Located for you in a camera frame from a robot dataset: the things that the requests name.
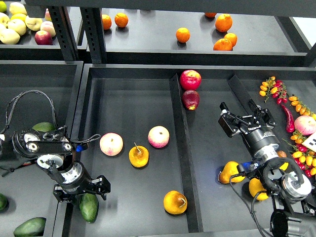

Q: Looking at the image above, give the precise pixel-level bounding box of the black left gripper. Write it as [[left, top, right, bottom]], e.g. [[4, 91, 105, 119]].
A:
[[53, 161, 111, 201]]

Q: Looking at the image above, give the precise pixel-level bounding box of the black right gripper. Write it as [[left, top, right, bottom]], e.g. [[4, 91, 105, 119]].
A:
[[218, 99, 279, 158]]

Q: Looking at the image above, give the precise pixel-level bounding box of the green avocado tray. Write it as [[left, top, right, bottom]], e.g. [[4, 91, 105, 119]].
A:
[[79, 193, 99, 223], [32, 122, 56, 132]]

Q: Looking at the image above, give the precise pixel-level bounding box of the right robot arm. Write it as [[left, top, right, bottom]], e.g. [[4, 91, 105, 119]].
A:
[[218, 99, 316, 237]]

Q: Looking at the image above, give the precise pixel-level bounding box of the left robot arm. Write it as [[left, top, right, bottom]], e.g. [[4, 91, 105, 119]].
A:
[[0, 89, 111, 202]]

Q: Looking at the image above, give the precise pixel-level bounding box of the yellow pear lying right tray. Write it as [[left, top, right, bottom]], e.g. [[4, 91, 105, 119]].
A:
[[218, 161, 239, 184]]

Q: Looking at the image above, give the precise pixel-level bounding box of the green avocado bottom left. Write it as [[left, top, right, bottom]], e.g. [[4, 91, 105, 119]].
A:
[[13, 217, 46, 237]]

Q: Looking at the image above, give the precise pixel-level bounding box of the yellow pear with stem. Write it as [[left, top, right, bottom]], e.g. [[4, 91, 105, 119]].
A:
[[128, 143, 149, 168]]

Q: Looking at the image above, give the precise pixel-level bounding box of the yellow pear low right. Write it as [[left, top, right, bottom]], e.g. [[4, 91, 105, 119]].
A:
[[248, 178, 269, 201]]

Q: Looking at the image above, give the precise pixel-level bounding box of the cherry tomato bunch top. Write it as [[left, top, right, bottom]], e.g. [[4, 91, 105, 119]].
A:
[[259, 76, 288, 104]]

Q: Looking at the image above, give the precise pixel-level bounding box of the red chili pepper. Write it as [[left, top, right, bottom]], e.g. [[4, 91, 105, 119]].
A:
[[281, 105, 295, 133]]

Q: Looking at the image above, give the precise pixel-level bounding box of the pink apple left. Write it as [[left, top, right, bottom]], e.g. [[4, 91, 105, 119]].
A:
[[99, 133, 123, 157]]

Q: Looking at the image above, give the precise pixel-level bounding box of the pink apple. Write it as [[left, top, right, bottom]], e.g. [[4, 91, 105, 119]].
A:
[[99, 133, 123, 157], [148, 126, 170, 149], [294, 116, 316, 136]]

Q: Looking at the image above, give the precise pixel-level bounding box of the pink apple far right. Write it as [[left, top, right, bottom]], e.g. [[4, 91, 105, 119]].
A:
[[294, 116, 316, 136]]

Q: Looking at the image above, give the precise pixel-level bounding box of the dark red apple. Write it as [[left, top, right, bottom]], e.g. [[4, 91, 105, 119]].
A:
[[182, 90, 200, 111]]

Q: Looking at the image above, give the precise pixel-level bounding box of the bright red apple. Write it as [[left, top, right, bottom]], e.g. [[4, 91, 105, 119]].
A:
[[180, 70, 201, 90]]

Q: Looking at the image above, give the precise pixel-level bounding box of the orange front right shelf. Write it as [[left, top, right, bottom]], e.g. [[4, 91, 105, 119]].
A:
[[213, 38, 233, 51]]

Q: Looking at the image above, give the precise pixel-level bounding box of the black centre tray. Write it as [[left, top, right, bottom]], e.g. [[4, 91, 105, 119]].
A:
[[61, 64, 316, 237]]

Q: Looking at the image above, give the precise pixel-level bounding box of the black tray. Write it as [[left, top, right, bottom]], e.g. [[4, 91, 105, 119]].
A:
[[0, 60, 83, 237], [61, 64, 316, 237]]

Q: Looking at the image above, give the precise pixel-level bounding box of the black left tray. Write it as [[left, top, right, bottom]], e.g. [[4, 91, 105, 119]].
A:
[[0, 60, 83, 237]]

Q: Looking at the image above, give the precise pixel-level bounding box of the large orange right shelf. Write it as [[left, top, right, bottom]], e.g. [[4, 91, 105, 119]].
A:
[[215, 13, 233, 33]]

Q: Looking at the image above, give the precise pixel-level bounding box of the orange centre shelf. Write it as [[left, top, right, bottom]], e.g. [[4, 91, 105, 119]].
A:
[[176, 27, 191, 43]]

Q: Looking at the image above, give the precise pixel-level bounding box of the red apple on shelf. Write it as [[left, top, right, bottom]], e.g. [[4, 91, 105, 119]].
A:
[[35, 30, 53, 45]]

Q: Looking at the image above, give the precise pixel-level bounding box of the orange leftmost shelf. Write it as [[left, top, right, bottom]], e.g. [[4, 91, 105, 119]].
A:
[[102, 14, 112, 30]]

